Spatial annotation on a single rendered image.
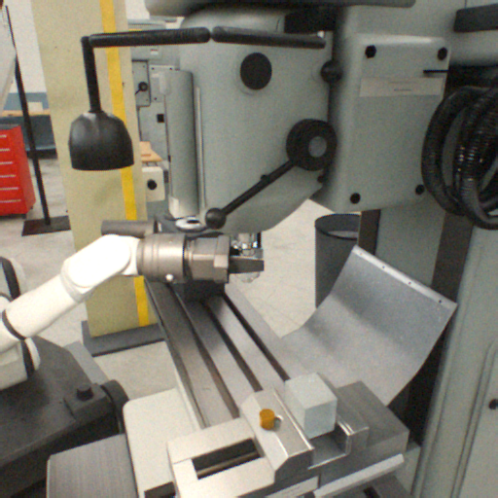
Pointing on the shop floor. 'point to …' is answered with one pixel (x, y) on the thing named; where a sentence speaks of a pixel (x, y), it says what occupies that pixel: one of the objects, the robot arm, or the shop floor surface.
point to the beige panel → (106, 193)
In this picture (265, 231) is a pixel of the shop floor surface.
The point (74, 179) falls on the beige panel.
